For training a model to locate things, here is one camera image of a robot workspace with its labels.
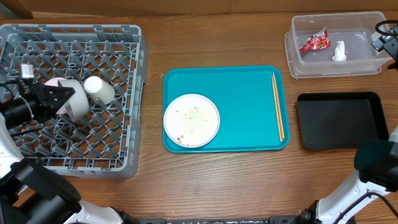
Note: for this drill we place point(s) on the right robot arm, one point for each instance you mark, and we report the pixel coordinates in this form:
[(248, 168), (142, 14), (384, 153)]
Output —
[(374, 176)]

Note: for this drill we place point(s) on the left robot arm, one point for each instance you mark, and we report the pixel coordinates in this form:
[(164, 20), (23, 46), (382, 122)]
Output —
[(31, 193)]

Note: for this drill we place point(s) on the wooden chopstick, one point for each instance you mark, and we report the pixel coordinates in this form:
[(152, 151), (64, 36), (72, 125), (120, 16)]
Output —
[(280, 113), (276, 107)]

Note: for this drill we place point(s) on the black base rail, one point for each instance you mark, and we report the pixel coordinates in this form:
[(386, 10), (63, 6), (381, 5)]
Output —
[(289, 219)]

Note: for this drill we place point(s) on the grey bowl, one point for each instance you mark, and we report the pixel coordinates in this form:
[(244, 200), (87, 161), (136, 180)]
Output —
[(77, 106)]

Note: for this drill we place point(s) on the small pink bowl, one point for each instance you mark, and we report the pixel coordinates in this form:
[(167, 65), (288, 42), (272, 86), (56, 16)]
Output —
[(53, 82)]

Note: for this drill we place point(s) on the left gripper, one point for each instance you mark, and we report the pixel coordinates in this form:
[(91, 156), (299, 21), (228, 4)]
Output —
[(47, 95)]

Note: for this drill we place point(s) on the white tissue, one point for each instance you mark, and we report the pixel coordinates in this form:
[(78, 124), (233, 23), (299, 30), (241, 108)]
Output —
[(339, 52)]

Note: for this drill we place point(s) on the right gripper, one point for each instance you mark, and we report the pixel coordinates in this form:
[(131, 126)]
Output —
[(390, 46)]

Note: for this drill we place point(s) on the red snack wrapper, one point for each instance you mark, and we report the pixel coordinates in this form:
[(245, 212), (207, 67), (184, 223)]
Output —
[(316, 41)]

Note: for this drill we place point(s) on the grey plastic dish rack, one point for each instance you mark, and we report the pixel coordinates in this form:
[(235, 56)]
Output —
[(104, 142)]

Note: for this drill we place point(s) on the black plastic tray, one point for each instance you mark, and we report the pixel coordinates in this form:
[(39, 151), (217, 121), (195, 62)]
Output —
[(340, 120)]

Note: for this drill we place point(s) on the teal serving tray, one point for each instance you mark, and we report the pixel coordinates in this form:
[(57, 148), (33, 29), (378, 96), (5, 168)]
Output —
[(244, 97)]

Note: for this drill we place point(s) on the clear plastic bin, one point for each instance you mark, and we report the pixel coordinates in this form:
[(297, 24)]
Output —
[(356, 29)]

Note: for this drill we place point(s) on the white cup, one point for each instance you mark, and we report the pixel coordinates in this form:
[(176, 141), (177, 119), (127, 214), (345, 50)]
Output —
[(97, 88)]

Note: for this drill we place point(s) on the large white plate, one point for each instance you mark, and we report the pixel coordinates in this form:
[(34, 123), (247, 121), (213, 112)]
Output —
[(191, 120)]

